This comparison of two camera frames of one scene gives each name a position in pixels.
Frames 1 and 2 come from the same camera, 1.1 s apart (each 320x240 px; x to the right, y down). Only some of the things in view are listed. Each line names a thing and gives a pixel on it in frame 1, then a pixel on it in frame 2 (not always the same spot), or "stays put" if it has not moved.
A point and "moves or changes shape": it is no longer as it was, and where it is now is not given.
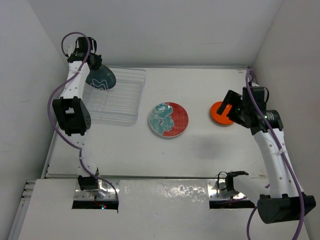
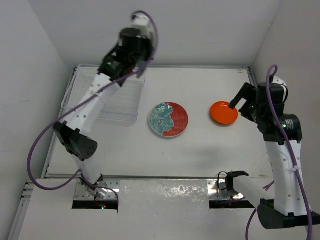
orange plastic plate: [222, 119] stays put
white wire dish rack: [119, 104] stays put
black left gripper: [98, 61] -> [145, 41]
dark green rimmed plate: [103, 78] moves or changes shape
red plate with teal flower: [168, 119] stays put
